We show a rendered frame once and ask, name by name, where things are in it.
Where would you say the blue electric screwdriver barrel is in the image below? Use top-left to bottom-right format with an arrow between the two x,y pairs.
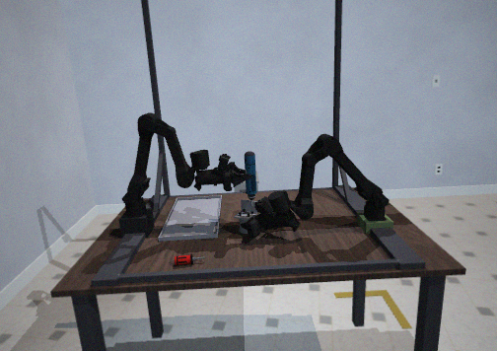
245,151 -> 256,201

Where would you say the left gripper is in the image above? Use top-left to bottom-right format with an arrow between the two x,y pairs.
241,212 -> 279,239

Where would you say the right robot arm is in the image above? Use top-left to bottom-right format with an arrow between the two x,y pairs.
122,112 -> 231,217

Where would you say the red screwdriver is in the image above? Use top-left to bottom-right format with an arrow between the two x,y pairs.
175,254 -> 203,265

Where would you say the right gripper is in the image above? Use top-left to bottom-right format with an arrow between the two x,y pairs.
210,162 -> 252,191

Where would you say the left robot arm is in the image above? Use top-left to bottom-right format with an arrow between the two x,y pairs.
254,134 -> 390,232

